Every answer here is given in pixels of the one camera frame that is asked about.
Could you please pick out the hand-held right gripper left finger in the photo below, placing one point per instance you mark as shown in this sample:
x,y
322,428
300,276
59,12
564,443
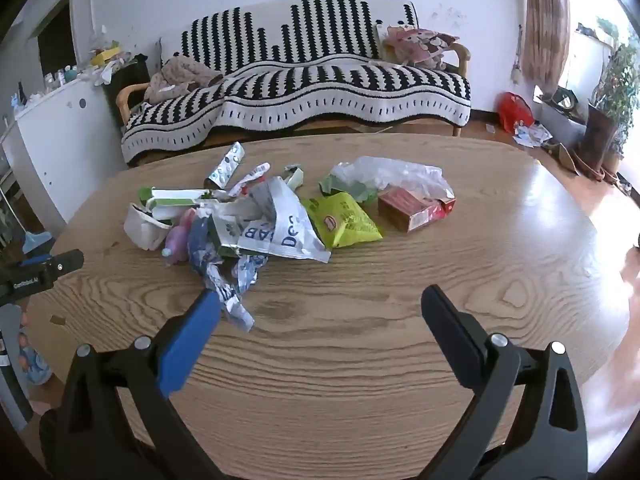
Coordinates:
x,y
192,332

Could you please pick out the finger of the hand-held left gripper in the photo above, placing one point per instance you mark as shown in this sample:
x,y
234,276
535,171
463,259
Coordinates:
x,y
65,261

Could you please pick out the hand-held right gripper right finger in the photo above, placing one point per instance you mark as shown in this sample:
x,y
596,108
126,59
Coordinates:
x,y
452,332

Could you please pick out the blue white wrapper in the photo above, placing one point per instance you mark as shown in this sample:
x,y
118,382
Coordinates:
x,y
232,292

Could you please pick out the light blue plastic item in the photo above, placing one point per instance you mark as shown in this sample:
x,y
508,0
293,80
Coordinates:
x,y
37,242

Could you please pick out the small brown scrap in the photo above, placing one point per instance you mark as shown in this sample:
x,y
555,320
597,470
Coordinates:
x,y
58,319

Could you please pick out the colourful printed bag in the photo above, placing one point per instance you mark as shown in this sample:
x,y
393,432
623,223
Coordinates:
x,y
31,360

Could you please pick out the white paper cup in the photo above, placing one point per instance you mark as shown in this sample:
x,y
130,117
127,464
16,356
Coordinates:
x,y
141,227

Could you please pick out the dark blue wrapper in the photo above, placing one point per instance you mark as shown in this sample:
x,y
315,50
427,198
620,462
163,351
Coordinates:
x,y
200,242

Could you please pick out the pink plastic bottle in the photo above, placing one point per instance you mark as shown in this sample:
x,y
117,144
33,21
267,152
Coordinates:
x,y
177,242

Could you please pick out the green foil-lined carton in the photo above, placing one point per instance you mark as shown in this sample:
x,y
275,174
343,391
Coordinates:
x,y
225,237

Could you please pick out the white cabinet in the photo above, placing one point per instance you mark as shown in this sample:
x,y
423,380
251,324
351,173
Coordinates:
x,y
60,150

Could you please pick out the red cardboard box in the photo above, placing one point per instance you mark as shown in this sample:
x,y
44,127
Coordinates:
x,y
412,209

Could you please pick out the white blue-print plastic bag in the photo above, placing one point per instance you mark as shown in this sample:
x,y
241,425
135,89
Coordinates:
x,y
282,225

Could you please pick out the yellow green snack bag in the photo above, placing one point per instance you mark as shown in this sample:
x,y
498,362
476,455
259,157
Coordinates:
x,y
345,222

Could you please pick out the white crumpled wrapper strip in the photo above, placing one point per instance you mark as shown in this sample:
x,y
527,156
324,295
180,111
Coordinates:
x,y
251,176

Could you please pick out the silver blister pack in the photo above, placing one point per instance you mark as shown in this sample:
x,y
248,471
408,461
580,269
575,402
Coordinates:
x,y
226,166

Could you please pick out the clear plastic bag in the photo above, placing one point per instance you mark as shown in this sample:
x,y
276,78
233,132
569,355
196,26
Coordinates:
x,y
395,172

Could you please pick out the wooden sofa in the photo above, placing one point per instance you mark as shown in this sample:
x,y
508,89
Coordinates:
x,y
129,97

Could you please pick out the dark green wrapper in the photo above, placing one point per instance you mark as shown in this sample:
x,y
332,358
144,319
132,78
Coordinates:
x,y
350,190

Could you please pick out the small white green carton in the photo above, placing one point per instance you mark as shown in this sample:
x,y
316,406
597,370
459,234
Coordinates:
x,y
296,179

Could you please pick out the dark box with clutter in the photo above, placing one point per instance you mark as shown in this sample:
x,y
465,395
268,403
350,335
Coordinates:
x,y
125,82

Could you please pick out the cardboard piece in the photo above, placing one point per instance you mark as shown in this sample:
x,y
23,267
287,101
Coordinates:
x,y
562,157

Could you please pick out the scattered paper scraps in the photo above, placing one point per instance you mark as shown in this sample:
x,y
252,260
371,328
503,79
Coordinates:
x,y
532,135

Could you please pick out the brown plush garment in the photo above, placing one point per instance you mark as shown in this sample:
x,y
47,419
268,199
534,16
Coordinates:
x,y
180,77

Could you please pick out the red plastic bag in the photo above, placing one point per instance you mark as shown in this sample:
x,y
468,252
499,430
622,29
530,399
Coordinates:
x,y
515,110

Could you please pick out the white box with mirror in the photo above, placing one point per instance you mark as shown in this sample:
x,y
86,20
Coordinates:
x,y
562,110

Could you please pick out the potted plant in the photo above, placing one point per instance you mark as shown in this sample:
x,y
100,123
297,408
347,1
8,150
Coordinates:
x,y
607,105

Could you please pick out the sofa with striped blanket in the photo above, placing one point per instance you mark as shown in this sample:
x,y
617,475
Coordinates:
x,y
325,80

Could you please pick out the floral pillow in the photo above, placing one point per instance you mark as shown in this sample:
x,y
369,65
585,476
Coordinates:
x,y
417,45

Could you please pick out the patterned curtain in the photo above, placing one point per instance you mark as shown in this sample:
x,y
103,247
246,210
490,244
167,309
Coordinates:
x,y
547,20

